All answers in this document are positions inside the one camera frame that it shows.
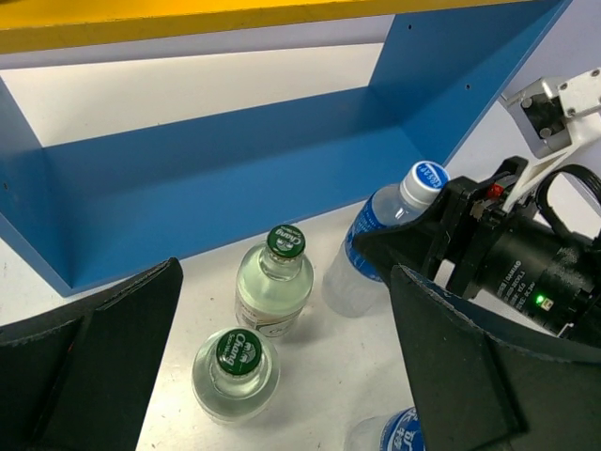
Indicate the clear chang bottle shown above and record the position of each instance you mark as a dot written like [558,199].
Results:
[274,281]
[235,374]

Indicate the water bottle blue label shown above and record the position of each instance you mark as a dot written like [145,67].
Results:
[400,431]
[355,279]

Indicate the rear water bottle blue label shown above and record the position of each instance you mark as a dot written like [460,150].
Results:
[355,279]

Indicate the clear Chang bottle front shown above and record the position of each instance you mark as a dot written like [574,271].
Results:
[235,374]

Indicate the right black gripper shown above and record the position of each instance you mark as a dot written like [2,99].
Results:
[527,257]

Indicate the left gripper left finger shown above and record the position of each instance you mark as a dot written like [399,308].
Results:
[80,377]

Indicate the clear Chang bottle rear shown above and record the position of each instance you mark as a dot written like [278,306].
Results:
[274,281]

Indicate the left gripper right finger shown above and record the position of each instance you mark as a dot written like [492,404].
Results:
[483,382]

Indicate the blue and yellow shelf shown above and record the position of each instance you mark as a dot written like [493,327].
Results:
[88,213]

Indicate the front water bottle blue label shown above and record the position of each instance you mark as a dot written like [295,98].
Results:
[400,431]

